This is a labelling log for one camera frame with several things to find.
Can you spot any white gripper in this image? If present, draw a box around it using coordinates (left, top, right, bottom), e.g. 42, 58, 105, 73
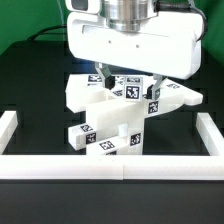
65, 0, 202, 100

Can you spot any white marker cube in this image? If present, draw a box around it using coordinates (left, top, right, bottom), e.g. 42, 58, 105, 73
124, 76, 143, 102

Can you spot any white chair back frame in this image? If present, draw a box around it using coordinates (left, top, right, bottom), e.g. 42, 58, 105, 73
65, 74, 204, 138

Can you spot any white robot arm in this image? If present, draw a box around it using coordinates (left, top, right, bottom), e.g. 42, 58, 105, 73
65, 0, 207, 100

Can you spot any white marker sheet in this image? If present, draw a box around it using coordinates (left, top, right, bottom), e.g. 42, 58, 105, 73
88, 75, 124, 85

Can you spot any white U-shaped fence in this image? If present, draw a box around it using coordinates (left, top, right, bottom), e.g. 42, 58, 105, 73
0, 111, 224, 180

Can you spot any black cable with connector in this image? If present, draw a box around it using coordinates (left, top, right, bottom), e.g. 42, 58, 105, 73
27, 23, 71, 42

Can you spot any thin grey cable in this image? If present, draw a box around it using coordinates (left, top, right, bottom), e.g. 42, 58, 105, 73
55, 0, 66, 34

